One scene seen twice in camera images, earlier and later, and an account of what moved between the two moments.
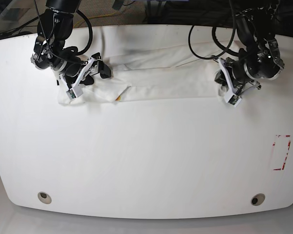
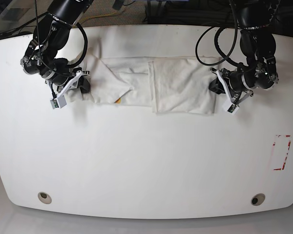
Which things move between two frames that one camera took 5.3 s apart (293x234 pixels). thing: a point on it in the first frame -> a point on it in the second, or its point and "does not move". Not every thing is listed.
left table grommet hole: x=44 y=198 does not move
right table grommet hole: x=258 y=199 does not move
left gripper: x=72 y=69 -> x=60 y=80
